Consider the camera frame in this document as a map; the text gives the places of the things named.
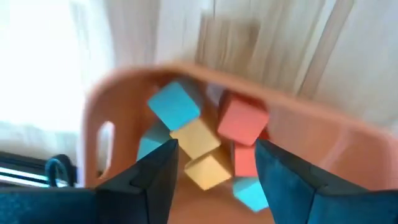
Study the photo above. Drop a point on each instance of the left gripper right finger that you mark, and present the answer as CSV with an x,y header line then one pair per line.
x,y
295,199

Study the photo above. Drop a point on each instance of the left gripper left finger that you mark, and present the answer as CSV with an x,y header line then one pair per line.
x,y
140,193

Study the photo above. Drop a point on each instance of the small teal cube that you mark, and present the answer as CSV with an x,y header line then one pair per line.
x,y
250,194
152,140
174,105

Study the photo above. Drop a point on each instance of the terracotta plastic bin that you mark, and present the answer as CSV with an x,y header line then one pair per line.
x,y
311,140

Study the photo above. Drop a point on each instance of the small coral cube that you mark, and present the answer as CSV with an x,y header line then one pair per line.
x,y
245,161
242,121

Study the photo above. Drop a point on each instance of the small yellow cube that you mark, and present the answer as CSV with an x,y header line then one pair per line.
x,y
208,172
196,138

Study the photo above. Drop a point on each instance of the black aluminium table frame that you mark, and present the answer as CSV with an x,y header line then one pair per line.
x,y
21,160

